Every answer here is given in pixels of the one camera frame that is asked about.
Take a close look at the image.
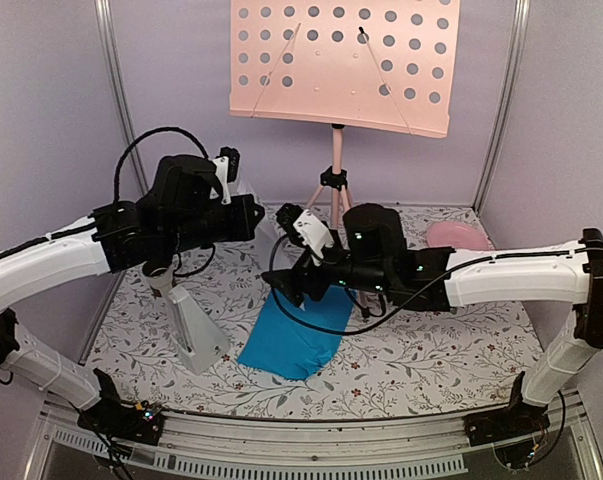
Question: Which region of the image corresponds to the aluminium post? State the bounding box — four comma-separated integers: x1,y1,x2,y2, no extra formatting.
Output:
93,0,149,195
472,0,531,216

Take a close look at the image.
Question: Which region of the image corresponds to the left camera cable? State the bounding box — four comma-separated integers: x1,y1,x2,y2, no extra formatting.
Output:
113,127,210,201

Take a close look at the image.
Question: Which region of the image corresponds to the blue cloth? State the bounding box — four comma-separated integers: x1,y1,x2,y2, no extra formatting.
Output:
237,287,353,380

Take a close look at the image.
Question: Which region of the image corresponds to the sheet music paper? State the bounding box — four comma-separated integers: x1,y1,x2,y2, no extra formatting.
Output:
233,173,278,248

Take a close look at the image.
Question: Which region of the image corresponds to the front aluminium rail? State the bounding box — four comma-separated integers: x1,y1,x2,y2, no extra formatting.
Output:
24,391,603,479

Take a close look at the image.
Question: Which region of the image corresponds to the right aluminium post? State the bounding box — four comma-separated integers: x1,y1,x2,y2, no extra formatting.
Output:
472,0,531,216

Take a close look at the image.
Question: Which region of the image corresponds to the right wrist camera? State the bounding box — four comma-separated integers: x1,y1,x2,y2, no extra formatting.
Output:
276,203,334,265

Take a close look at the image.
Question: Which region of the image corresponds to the white metronome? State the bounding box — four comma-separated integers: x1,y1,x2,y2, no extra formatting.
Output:
167,285,230,375

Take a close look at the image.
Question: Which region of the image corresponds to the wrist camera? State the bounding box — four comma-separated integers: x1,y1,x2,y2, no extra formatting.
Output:
211,146,240,205
276,203,334,265

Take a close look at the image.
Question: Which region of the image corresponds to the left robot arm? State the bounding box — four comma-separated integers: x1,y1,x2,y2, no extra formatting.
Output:
0,150,265,434

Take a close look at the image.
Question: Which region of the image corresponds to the paper coffee cup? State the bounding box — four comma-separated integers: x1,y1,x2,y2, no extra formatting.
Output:
142,260,175,298

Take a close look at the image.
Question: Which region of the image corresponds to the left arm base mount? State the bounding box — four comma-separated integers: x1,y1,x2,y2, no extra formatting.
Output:
77,399,165,446

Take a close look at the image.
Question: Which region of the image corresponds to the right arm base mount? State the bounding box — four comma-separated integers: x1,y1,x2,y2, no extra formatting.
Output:
463,402,550,470

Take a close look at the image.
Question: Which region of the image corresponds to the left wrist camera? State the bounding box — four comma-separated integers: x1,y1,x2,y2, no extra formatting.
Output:
211,146,240,205

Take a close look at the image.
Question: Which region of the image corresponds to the left aluminium post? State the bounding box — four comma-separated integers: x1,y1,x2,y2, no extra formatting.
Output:
93,0,149,195

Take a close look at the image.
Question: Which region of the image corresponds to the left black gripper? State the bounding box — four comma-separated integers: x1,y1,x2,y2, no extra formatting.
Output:
164,193,265,256

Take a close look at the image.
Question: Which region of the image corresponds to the pink plate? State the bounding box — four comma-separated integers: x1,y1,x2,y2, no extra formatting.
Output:
425,221,491,250

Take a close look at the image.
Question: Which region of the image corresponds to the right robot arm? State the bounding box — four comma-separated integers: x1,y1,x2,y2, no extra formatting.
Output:
263,203,603,444

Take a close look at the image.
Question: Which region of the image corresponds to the pink music stand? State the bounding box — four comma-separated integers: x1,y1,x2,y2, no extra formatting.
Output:
230,1,460,230

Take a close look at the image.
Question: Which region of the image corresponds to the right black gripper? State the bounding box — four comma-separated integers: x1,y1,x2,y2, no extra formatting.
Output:
262,228,393,305

